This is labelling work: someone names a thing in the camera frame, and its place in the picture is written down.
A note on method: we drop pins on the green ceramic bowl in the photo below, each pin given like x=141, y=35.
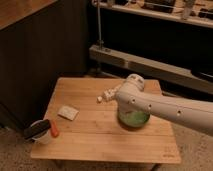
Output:
x=133, y=118

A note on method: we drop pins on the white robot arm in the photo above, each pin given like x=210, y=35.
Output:
x=194, y=114

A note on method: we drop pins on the white sponge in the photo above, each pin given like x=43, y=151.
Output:
x=68, y=112

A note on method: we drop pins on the orange carrot toy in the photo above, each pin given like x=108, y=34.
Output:
x=54, y=130

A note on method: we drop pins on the wooden table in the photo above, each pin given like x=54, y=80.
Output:
x=96, y=135

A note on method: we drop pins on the wooden cabinet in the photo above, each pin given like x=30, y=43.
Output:
x=34, y=53

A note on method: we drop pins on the black flat item in cup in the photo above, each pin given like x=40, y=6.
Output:
x=28, y=132

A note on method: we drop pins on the white tube with cap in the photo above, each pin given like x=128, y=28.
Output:
x=108, y=95

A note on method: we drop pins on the metal shelf rack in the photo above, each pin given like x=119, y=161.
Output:
x=152, y=41

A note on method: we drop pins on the white cup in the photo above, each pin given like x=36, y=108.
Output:
x=41, y=131

